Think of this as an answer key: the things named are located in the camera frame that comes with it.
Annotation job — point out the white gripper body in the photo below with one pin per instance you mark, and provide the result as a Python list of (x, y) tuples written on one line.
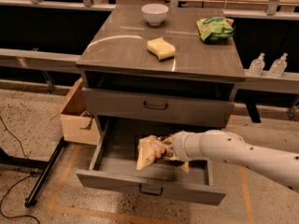
[(179, 147)]

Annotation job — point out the brown chip bag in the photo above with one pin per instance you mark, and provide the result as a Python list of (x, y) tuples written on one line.
[(164, 150)]

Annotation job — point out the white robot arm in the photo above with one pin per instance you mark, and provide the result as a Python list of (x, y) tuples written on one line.
[(277, 165)]

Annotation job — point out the open grey lower drawer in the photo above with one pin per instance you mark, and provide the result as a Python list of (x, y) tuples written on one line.
[(113, 166)]

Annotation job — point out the closed grey upper drawer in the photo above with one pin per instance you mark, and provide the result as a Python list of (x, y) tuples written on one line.
[(153, 107)]

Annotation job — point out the grey drawer cabinet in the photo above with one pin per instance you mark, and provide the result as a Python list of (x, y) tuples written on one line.
[(117, 59)]

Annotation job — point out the green chip bag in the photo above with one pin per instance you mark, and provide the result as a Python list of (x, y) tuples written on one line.
[(215, 28)]

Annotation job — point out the cardboard box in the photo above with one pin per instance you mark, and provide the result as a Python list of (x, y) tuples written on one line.
[(77, 125)]

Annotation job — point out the yellow sponge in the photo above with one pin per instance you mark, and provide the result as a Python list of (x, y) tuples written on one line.
[(161, 48)]

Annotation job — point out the clear pump bottle left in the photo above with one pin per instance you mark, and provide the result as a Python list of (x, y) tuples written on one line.
[(257, 65)]

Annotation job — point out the clear pump bottle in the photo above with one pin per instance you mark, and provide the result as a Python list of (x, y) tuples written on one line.
[(278, 66), (257, 65)]

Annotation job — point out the clear pump bottle right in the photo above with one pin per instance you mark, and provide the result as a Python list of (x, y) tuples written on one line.
[(278, 66)]

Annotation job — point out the black metal leg bar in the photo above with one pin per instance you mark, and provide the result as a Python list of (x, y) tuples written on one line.
[(31, 199)]

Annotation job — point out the white bowl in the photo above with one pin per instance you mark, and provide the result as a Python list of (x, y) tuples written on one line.
[(154, 14)]

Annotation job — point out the grey metal shelf rail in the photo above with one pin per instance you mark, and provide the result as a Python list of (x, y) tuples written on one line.
[(39, 60)]

